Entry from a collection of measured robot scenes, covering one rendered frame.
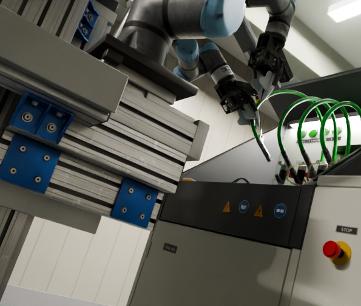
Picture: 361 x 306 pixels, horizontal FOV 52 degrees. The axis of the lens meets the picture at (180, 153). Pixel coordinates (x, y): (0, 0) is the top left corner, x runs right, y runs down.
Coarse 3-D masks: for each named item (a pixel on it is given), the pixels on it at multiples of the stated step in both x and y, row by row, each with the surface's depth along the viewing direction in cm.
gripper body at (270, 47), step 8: (264, 40) 117; (272, 40) 117; (280, 40) 117; (256, 48) 117; (264, 48) 117; (272, 48) 117; (256, 56) 117; (264, 56) 112; (272, 56) 114; (280, 56) 116; (248, 64) 117; (256, 64) 116; (264, 64) 115; (272, 64) 114; (280, 64) 117; (264, 72) 118; (272, 72) 116
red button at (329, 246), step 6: (330, 240) 79; (324, 246) 79; (330, 246) 78; (336, 246) 77; (342, 246) 80; (348, 246) 78; (324, 252) 78; (330, 252) 77; (336, 252) 77; (342, 252) 78; (348, 252) 78; (330, 258) 78; (336, 258) 80; (342, 258) 79; (348, 258) 77; (336, 264) 79; (342, 264) 78
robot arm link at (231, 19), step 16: (176, 0) 78; (192, 0) 76; (208, 0) 74; (224, 0) 73; (240, 0) 78; (176, 16) 78; (192, 16) 76; (208, 16) 75; (224, 16) 75; (240, 16) 80; (176, 32) 82; (192, 32) 80; (208, 32) 78; (224, 32) 77
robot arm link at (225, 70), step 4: (220, 68) 136; (224, 68) 136; (228, 68) 137; (216, 72) 136; (220, 72) 136; (224, 72) 135; (228, 72) 136; (232, 72) 138; (212, 76) 139; (216, 76) 137; (220, 76) 136; (224, 76) 136; (216, 80) 137; (220, 80) 137
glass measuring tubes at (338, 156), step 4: (352, 144) 147; (356, 144) 145; (360, 144) 143; (340, 148) 150; (344, 148) 149; (352, 148) 146; (356, 148) 144; (340, 152) 150; (344, 152) 149; (336, 156) 151; (340, 156) 152; (344, 156) 148; (336, 160) 150
